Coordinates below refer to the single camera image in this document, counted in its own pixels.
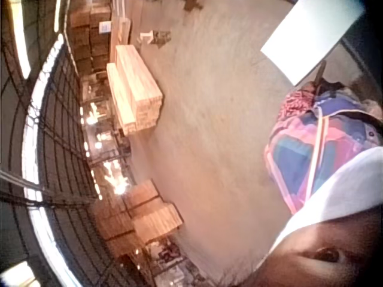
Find person's left hand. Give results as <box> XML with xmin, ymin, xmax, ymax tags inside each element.
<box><xmin>279</xmin><ymin>88</ymin><xmax>318</xmax><ymax>122</ymax></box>

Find white flat board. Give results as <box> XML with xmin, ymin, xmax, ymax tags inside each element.
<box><xmin>260</xmin><ymin>0</ymin><xmax>367</xmax><ymax>87</ymax></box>

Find dark object on floor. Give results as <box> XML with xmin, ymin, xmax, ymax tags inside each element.
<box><xmin>183</xmin><ymin>0</ymin><xmax>205</xmax><ymax>12</ymax></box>

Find dark machine on floor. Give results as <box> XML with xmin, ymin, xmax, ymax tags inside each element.
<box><xmin>150</xmin><ymin>29</ymin><xmax>172</xmax><ymax>49</ymax></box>

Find stack of light wooden planks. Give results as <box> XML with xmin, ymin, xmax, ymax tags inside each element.
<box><xmin>106</xmin><ymin>44</ymin><xmax>164</xmax><ymax>137</ymax></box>

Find leaning wooden boards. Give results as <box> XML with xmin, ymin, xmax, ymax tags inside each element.
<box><xmin>109</xmin><ymin>16</ymin><xmax>132</xmax><ymax>63</ymax></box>

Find stack of short wooden planks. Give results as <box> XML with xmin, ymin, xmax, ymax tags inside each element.
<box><xmin>92</xmin><ymin>178</ymin><xmax>184</xmax><ymax>258</ymax></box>

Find dark metal rack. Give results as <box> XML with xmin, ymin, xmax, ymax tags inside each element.
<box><xmin>79</xmin><ymin>71</ymin><xmax>134</xmax><ymax>199</ymax></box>

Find heap of dark clutter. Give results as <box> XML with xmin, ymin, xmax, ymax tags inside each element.
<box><xmin>131</xmin><ymin>238</ymin><xmax>212</xmax><ymax>287</ymax></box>

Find stack of brown wood bundles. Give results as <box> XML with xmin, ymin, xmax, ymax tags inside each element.
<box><xmin>68</xmin><ymin>0</ymin><xmax>113</xmax><ymax>74</ymax></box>

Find dark tool handle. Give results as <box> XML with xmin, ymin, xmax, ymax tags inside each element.
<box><xmin>312</xmin><ymin>59</ymin><xmax>329</xmax><ymax>96</ymax></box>

